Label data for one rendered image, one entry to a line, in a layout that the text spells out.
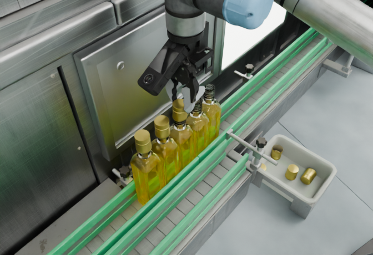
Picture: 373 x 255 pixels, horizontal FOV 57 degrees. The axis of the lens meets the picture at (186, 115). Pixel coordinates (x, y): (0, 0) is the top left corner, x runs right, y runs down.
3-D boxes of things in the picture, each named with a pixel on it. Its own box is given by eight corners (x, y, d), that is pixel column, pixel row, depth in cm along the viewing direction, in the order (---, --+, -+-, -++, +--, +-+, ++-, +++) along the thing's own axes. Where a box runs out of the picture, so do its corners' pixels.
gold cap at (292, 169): (297, 176, 114) (301, 168, 111) (292, 182, 112) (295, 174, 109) (288, 169, 116) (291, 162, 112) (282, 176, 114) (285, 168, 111)
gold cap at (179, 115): (179, 108, 85) (179, 96, 82) (190, 116, 83) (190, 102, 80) (169, 116, 83) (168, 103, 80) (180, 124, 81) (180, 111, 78)
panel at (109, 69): (278, 20, 139) (299, -70, 115) (285, 23, 138) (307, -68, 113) (102, 156, 93) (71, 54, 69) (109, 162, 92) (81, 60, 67)
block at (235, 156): (231, 161, 113) (233, 147, 107) (256, 177, 108) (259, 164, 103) (225, 167, 111) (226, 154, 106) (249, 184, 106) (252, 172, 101)
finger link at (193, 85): (201, 102, 76) (197, 69, 70) (196, 106, 75) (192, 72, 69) (185, 95, 78) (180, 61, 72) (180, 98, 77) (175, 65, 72)
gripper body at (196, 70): (213, 72, 77) (217, 24, 68) (187, 91, 72) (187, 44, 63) (187, 57, 80) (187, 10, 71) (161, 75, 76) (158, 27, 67)
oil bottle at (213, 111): (203, 139, 110) (207, 90, 95) (218, 149, 108) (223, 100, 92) (192, 150, 107) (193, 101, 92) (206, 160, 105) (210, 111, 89)
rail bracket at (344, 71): (318, 70, 149) (334, 24, 132) (356, 87, 141) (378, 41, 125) (312, 75, 146) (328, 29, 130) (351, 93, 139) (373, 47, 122)
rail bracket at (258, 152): (228, 144, 108) (232, 117, 99) (275, 174, 101) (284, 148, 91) (223, 150, 107) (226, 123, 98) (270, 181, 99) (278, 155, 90)
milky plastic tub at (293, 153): (273, 147, 124) (277, 131, 118) (331, 183, 114) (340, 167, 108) (245, 178, 115) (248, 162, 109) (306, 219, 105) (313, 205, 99)
